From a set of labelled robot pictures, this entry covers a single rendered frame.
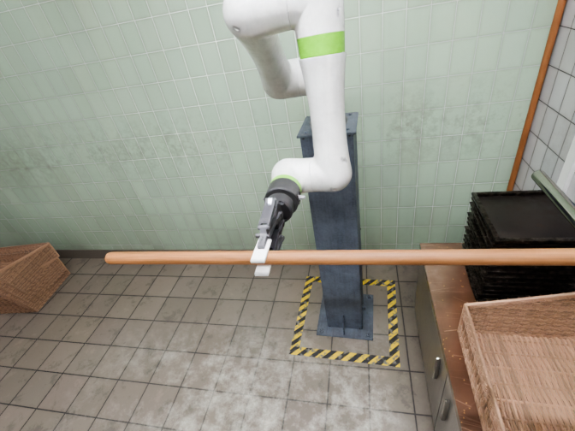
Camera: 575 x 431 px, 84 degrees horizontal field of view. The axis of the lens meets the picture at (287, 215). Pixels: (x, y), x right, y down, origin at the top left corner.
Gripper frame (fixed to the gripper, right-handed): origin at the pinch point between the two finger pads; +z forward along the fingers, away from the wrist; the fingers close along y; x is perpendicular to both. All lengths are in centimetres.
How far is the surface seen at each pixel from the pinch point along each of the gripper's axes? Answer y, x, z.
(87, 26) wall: -46, 116, -124
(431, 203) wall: 73, -61, -122
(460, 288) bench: 62, -58, -46
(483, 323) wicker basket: 55, -59, -26
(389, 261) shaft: -0.4, -25.9, 1.5
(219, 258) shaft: -0.9, 9.4, 1.3
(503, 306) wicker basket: 47, -63, -26
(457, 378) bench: 62, -48, -9
